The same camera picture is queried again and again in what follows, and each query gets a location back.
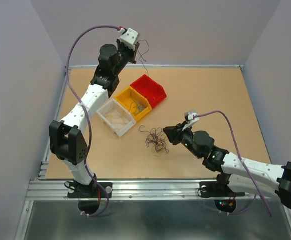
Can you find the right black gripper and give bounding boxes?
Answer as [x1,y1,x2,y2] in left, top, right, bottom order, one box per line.
[162,120,202,159]

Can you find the purple wire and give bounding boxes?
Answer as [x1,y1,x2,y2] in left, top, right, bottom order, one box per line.
[136,39,152,78]

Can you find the wire bundle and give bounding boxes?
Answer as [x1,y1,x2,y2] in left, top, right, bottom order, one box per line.
[138,124,171,158]

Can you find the blue wire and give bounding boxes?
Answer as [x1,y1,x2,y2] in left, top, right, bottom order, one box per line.
[127,89,146,116]

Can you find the yellow wire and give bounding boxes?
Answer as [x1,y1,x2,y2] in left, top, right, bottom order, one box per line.
[104,108,131,126]

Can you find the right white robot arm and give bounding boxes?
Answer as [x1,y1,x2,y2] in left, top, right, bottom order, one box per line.
[163,123,291,210]

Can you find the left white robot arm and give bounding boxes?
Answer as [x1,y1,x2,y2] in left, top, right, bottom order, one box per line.
[49,39,140,197]

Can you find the red plastic bin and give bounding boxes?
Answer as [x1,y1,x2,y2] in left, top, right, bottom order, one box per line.
[130,74,167,109]

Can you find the yellow plastic bin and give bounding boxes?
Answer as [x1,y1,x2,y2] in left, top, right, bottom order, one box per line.
[114,86,153,123]

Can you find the white plastic bin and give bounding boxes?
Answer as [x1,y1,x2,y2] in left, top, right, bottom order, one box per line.
[96,99,137,138]

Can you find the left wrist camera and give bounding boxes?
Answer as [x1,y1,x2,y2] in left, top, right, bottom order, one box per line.
[118,27,140,51]

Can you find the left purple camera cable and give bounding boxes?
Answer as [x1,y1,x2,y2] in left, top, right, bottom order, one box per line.
[66,25,126,218]

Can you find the purple camera cable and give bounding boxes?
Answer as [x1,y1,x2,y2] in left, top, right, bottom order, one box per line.
[194,110,273,218]
[66,25,126,218]

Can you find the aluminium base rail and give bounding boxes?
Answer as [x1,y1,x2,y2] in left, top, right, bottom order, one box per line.
[25,177,291,201]

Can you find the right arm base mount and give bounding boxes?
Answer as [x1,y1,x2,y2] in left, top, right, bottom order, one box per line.
[197,173,237,214]

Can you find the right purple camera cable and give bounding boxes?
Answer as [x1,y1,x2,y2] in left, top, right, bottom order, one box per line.
[194,110,273,218]

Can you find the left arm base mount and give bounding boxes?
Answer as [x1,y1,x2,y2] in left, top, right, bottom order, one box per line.
[64,180,113,218]

